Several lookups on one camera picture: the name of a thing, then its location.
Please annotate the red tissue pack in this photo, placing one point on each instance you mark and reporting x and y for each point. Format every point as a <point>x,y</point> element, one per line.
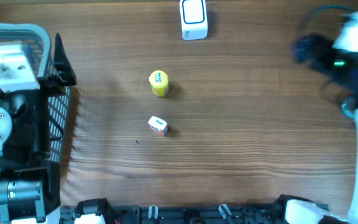
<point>158,125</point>

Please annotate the white barcode scanner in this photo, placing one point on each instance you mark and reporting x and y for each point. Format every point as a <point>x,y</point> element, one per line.
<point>194,20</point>

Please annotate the grey plastic laundry basket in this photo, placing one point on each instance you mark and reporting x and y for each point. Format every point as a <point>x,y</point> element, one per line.
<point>51,93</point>

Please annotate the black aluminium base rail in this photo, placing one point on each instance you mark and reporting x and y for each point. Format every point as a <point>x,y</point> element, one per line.
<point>101,211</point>

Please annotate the yellow lidded jar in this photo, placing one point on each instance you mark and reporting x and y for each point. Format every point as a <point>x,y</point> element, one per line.
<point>159,83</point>

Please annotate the silver tin can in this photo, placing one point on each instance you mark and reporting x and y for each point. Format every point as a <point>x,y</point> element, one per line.
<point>348,106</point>

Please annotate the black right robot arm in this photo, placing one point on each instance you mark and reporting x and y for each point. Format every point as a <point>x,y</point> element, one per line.
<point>301,211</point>

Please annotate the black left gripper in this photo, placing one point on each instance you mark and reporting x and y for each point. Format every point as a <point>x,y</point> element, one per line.
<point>53,83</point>

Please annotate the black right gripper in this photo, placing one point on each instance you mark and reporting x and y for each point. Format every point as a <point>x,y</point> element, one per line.
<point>312,40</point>

